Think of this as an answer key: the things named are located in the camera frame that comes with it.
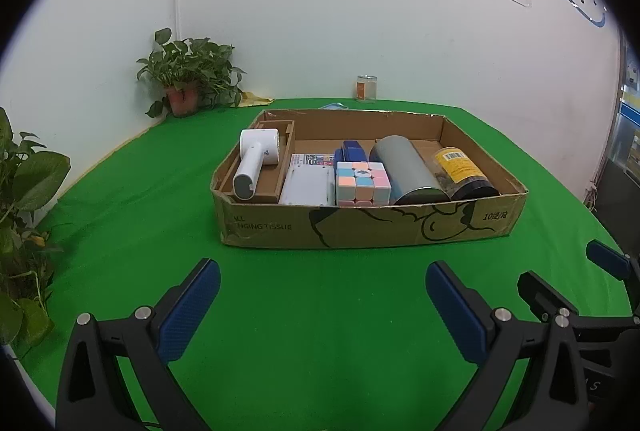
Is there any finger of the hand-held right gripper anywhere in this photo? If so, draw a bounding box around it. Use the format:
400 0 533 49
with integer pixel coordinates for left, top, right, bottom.
585 239 640 284
516 270 640 329

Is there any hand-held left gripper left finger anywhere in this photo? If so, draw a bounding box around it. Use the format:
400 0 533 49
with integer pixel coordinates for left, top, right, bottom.
55 257 222 431

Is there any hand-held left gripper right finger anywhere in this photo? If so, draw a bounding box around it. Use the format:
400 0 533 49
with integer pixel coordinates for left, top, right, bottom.
425 260 591 431

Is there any brown cardboard box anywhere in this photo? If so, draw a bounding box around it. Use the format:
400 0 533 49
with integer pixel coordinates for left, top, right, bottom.
210 109 530 251

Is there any jar with yellow label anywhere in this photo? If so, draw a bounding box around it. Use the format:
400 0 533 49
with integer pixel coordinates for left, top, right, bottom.
432 147 501 202

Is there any grey cylinder can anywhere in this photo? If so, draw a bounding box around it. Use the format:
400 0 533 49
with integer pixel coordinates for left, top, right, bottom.
374 135 451 206

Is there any pastel puzzle cube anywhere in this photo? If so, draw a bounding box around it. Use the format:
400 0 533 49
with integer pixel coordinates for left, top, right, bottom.
335 161 391 207

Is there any wooden tray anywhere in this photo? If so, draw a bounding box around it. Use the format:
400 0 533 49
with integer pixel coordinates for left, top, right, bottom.
220 121 297 205

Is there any white rectangular plastic device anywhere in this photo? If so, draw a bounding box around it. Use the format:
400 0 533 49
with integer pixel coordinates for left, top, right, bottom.
278 163 336 207

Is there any blue stapler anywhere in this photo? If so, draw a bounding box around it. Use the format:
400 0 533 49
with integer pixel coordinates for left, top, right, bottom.
333 140 370 164

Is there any colourful board game box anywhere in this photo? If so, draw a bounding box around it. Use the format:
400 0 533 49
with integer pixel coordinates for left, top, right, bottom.
290 153 337 168

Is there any green tablecloth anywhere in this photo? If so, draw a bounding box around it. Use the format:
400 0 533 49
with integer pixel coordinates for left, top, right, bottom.
15 97 636 431

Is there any glass door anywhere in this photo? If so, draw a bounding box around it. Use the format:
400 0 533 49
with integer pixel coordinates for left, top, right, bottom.
612 26 640 217

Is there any large-leaf green plant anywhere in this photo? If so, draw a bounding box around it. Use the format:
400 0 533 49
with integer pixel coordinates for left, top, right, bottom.
0 107 72 347

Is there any yellow cloth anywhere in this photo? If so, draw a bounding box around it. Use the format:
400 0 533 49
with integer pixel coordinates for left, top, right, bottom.
239 92 276 108

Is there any glass jar with orange label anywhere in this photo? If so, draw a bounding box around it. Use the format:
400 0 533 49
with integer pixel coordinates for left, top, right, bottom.
356 74 377 103

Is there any potted plant in red pot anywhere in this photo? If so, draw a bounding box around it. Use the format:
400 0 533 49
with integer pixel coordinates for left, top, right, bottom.
136 28 247 120

